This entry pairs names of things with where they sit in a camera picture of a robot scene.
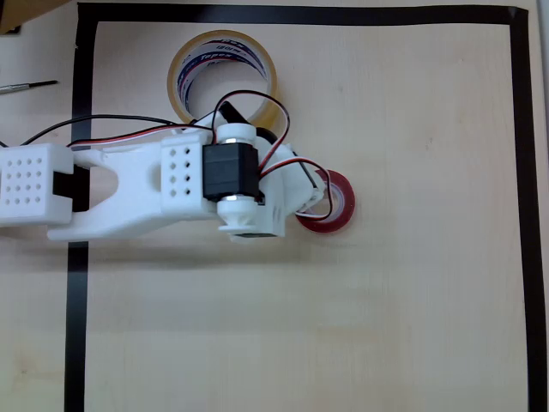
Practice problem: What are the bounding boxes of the thin black camera cable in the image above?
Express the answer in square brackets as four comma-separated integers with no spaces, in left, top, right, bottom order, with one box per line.
[0,113,203,149]

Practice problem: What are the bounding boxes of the small metal screwdriver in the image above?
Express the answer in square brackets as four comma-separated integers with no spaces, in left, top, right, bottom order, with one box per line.
[0,79,59,95]

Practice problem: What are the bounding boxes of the small red tape roll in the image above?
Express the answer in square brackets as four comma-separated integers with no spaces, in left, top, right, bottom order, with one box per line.
[295,167,357,236]

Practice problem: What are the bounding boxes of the red white black servo wire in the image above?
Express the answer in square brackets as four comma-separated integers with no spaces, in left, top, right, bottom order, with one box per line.
[258,157,338,222]
[67,89,293,179]

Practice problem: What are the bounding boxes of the large clear packing tape roll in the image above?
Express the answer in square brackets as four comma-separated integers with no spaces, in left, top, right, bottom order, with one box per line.
[166,28,280,130]

